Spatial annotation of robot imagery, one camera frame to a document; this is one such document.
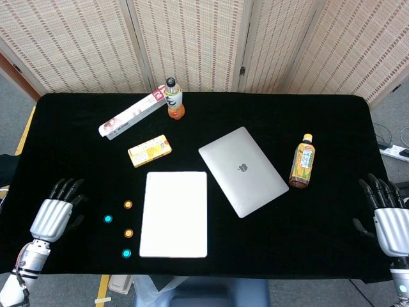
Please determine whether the black power cable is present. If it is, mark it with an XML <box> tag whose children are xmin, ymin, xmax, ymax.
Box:
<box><xmin>372</xmin><ymin>122</ymin><xmax>393</xmax><ymax>149</ymax></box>

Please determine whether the white power strip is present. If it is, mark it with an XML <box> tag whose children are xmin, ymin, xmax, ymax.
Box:
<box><xmin>378</xmin><ymin>143</ymin><xmax>409</xmax><ymax>162</ymax></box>

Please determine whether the long white cookie box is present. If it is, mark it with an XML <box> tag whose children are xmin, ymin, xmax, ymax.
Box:
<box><xmin>98</xmin><ymin>88</ymin><xmax>167</xmax><ymax>141</ymax></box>

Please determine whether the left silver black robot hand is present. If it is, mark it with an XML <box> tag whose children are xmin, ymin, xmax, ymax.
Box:
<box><xmin>29</xmin><ymin>178</ymin><xmax>89</xmax><ymax>243</ymax></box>

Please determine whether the yellow snack box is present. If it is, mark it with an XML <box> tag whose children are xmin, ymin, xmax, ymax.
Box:
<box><xmin>127</xmin><ymin>134</ymin><xmax>173</xmax><ymax>168</ymax></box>

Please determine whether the white plastic floor object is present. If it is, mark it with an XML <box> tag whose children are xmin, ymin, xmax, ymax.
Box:
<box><xmin>107</xmin><ymin>274</ymin><xmax>134</xmax><ymax>295</ymax></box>

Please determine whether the black tablecloth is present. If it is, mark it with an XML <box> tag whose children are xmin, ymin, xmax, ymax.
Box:
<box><xmin>0</xmin><ymin>92</ymin><xmax>394</xmax><ymax>284</ymax></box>

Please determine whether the silver laptop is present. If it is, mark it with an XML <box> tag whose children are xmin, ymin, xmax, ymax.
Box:
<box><xmin>197</xmin><ymin>126</ymin><xmax>290</xmax><ymax>219</ymax></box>

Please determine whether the white board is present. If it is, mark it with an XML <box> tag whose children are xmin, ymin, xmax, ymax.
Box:
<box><xmin>139</xmin><ymin>171</ymin><xmax>208</xmax><ymax>259</ymax></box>

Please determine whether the woven folding screen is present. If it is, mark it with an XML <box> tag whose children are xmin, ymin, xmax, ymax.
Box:
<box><xmin>0</xmin><ymin>0</ymin><xmax>409</xmax><ymax>108</ymax></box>

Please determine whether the orange drink bottle black cap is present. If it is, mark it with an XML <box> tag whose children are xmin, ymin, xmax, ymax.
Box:
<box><xmin>164</xmin><ymin>77</ymin><xmax>186</xmax><ymax>120</ymax></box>

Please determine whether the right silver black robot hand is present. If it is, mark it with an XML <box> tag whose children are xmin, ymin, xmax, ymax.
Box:
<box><xmin>352</xmin><ymin>173</ymin><xmax>409</xmax><ymax>258</ymax></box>

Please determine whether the tea bottle yellow cap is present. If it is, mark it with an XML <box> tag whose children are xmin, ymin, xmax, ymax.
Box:
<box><xmin>288</xmin><ymin>133</ymin><xmax>316</xmax><ymax>189</ymax></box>

